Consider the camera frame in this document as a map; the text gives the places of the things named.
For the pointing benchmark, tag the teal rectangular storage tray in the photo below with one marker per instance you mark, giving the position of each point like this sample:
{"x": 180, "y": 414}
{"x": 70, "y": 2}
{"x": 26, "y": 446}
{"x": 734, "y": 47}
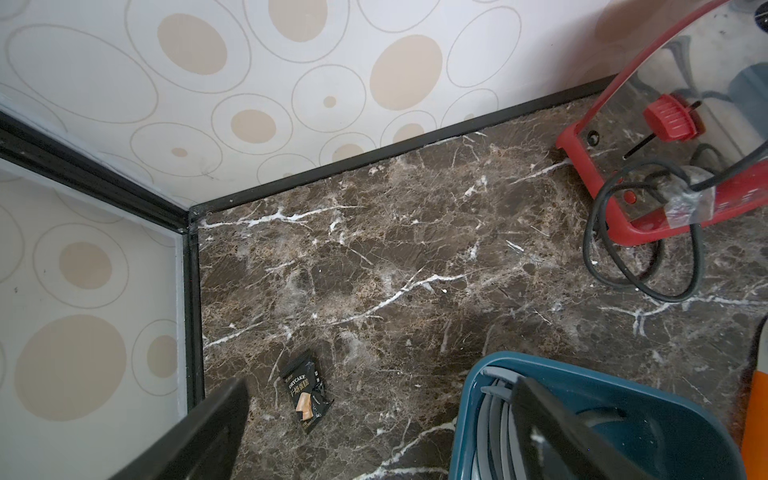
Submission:
{"x": 664, "y": 434}

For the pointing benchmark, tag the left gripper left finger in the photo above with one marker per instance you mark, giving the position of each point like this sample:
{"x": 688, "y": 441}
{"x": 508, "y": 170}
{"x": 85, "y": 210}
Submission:
{"x": 204, "y": 445}

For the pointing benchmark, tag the orange handle sickle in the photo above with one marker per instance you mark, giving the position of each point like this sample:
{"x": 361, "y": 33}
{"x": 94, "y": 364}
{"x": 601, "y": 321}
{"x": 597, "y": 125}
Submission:
{"x": 754, "y": 441}

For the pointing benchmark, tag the small black plug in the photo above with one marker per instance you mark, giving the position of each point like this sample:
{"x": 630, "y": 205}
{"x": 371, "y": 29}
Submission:
{"x": 307, "y": 390}

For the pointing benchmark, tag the red polka dot toaster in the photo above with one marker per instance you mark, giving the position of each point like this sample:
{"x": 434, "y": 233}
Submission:
{"x": 684, "y": 125}

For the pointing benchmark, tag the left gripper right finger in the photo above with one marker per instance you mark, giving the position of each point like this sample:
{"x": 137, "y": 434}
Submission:
{"x": 548, "y": 437}

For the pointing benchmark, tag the wooden handle sickle labelled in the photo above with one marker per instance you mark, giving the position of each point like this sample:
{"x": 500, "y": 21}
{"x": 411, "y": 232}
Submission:
{"x": 504, "y": 444}

